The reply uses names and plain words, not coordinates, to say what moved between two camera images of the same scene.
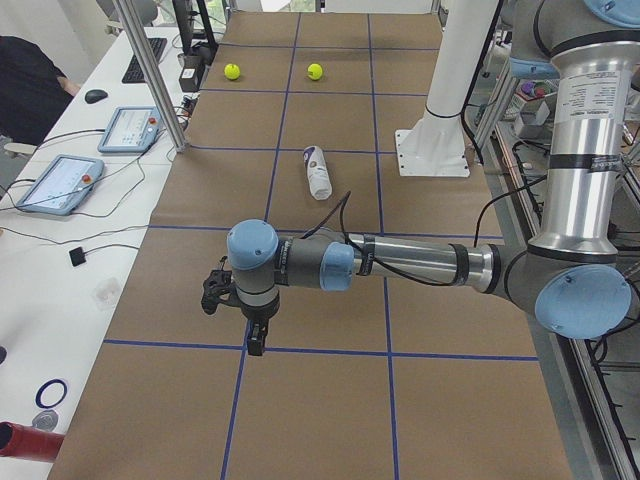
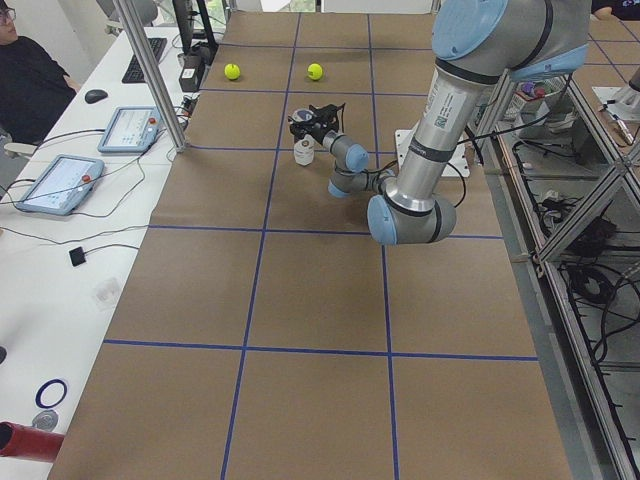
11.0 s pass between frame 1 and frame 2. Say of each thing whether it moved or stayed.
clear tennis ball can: moved
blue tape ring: stayed
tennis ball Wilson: stayed
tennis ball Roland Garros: stayed
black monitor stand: stayed
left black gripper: moved
